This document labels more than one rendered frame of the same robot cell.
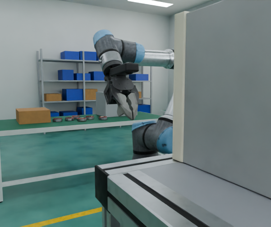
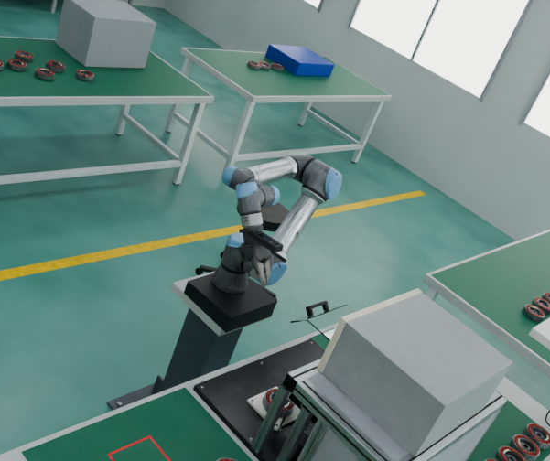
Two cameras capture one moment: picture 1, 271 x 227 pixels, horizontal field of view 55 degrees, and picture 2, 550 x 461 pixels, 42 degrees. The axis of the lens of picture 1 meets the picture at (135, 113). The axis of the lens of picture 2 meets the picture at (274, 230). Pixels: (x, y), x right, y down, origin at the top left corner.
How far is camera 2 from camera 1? 1.91 m
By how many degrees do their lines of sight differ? 33
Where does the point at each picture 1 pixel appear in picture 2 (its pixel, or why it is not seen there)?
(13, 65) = not seen: outside the picture
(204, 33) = (350, 337)
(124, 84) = (264, 252)
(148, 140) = (248, 266)
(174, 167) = (319, 377)
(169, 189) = (322, 394)
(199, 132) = (334, 367)
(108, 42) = (255, 202)
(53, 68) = not seen: outside the picture
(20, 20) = not seen: outside the picture
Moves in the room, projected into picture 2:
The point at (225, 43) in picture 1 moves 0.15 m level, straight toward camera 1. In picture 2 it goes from (357, 348) to (361, 382)
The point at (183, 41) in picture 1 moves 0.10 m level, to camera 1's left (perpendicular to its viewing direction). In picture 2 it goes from (340, 331) to (310, 328)
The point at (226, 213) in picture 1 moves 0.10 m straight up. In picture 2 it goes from (340, 407) to (353, 382)
